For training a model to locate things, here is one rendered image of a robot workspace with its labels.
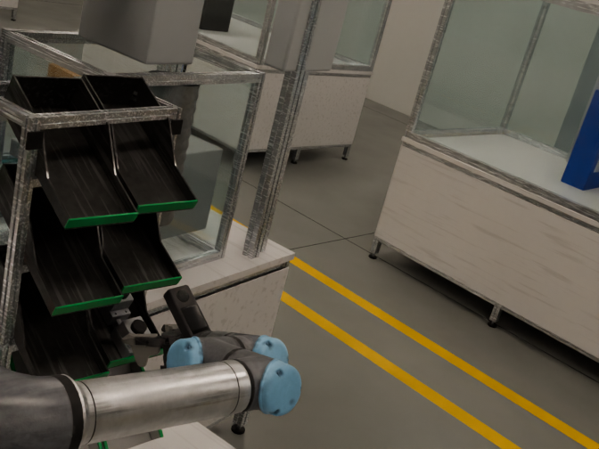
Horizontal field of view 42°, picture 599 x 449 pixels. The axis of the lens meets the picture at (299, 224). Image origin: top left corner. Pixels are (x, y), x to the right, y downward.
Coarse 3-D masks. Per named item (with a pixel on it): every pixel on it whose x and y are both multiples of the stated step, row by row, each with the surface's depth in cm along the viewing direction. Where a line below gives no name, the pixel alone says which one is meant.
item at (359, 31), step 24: (216, 0) 662; (240, 0) 643; (264, 0) 625; (360, 0) 696; (384, 0) 720; (216, 24) 665; (240, 24) 646; (360, 24) 709; (240, 48) 649; (336, 48) 699; (360, 48) 724
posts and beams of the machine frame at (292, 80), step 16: (320, 0) 260; (304, 48) 264; (304, 64) 268; (288, 80) 269; (288, 96) 270; (288, 112) 272; (272, 128) 276; (288, 128) 276; (272, 144) 277; (272, 160) 278; (272, 176) 280; (272, 192) 284; (256, 208) 286; (256, 224) 287; (256, 240) 288; (256, 256) 293
